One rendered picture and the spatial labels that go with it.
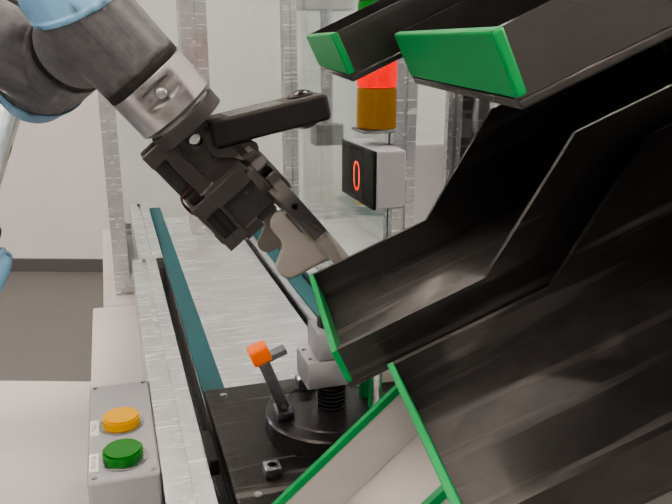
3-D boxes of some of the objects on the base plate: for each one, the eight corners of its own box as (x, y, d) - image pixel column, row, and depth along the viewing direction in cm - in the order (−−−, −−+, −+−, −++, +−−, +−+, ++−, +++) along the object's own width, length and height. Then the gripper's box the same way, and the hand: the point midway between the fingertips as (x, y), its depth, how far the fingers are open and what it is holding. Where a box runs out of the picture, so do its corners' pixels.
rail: (183, 675, 60) (175, 565, 57) (135, 309, 141) (131, 255, 138) (249, 658, 62) (244, 551, 58) (164, 306, 143) (160, 253, 140)
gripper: (134, 142, 71) (273, 284, 79) (143, 166, 57) (309, 334, 66) (199, 83, 71) (331, 231, 79) (223, 93, 58) (378, 270, 66)
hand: (335, 252), depth 72 cm, fingers open, 8 cm apart
